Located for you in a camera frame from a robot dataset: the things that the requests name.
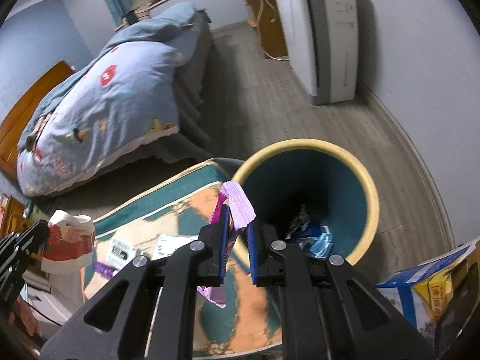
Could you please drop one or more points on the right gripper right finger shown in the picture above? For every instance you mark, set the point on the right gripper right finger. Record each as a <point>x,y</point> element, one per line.
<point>329,310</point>

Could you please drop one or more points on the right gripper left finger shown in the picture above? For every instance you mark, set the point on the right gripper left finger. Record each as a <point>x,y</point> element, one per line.
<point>146,311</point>

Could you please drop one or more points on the red white tissue pack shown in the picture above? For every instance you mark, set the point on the red white tissue pack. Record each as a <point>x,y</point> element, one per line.
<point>70,244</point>

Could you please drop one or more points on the purple tube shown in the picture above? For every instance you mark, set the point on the purple tube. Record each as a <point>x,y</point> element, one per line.
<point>105,270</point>

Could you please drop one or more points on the white medicine box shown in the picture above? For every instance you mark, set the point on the white medicine box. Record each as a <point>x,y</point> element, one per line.
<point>120,252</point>

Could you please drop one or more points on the pink snack wrapper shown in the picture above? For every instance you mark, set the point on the pink snack wrapper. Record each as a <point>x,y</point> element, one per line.
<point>235,212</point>

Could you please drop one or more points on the blue face mask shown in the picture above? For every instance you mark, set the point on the blue face mask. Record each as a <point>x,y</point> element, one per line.
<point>321,243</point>

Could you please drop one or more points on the blue wet wipes pack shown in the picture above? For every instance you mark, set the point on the blue wet wipes pack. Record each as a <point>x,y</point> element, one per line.
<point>305,229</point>

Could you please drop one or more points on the teal yellow trash bin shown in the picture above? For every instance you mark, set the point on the teal yellow trash bin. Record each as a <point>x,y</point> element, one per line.
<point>328,182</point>

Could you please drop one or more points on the wooden chair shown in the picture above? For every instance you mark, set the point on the wooden chair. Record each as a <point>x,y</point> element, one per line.
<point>12,216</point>

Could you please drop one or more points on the blue white carton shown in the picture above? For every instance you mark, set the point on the blue white carton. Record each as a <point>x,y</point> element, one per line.
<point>398,289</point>

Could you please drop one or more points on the teal orange patterned cushion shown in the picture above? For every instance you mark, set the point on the teal orange patterned cushion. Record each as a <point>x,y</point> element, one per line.
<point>248,327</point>

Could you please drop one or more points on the yellow printed box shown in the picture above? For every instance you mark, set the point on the yellow printed box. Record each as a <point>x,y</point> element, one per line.
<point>438,290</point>

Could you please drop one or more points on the blue cartoon duvet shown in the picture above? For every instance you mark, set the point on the blue cartoon duvet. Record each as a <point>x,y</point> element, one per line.
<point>122,100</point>

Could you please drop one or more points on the white air purifier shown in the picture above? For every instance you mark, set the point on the white air purifier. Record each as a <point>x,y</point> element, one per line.
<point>322,40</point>

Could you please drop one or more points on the wooden side cabinet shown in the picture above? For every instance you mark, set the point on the wooden side cabinet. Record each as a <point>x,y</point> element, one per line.
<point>264,20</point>

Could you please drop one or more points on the wooden bed frame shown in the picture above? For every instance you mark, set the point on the wooden bed frame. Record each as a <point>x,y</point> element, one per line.
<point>18,117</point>

